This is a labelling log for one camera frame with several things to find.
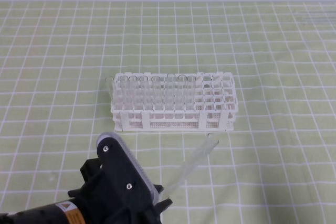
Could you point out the clear glass test tube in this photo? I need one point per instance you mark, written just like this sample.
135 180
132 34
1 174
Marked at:
179 177

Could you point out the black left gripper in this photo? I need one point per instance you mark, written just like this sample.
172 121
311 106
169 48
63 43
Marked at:
116 189

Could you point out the green checkered tablecloth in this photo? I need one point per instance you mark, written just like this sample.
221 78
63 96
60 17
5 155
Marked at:
276 166

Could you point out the white plastic test tube rack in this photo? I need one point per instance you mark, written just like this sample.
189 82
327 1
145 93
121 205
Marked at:
204 102

